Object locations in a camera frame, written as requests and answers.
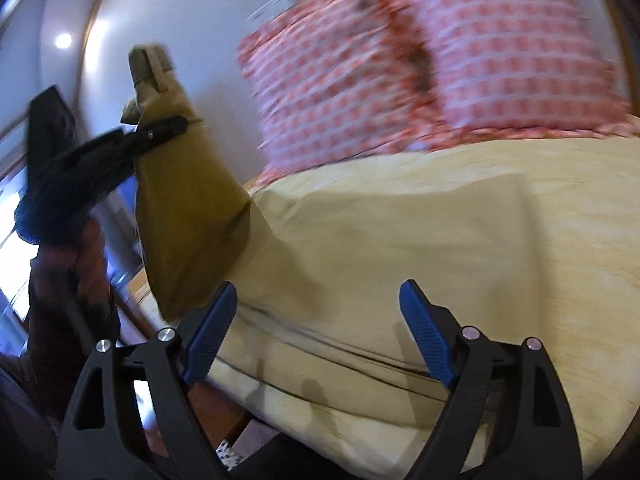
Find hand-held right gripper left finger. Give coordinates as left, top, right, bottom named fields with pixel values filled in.
left=55, top=280, right=238, bottom=480

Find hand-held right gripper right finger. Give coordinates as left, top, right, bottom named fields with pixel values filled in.
left=398, top=279, right=586, bottom=480

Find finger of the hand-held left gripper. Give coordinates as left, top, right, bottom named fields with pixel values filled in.
left=124, top=115, right=192, bottom=157

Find khaki pants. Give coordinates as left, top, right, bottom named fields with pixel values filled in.
left=120, top=44, right=541, bottom=406

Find person's left forearm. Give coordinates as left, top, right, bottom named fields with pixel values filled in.
left=26, top=219, right=122, bottom=366

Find bright window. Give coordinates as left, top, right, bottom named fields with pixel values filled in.
left=0, top=160, right=37, bottom=323

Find dotted white cloth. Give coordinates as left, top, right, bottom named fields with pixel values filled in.
left=215, top=437, right=242, bottom=472

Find curved wooden trim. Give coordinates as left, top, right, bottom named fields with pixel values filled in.
left=74, top=0, right=123, bottom=113

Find red checked pillow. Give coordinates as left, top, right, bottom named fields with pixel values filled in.
left=237, top=0, right=443, bottom=183
left=400, top=0, right=635, bottom=142

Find yellow bedspread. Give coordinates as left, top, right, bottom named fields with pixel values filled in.
left=129, top=115, right=640, bottom=480

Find white wall plate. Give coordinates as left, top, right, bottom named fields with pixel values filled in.
left=247, top=0, right=296, bottom=23

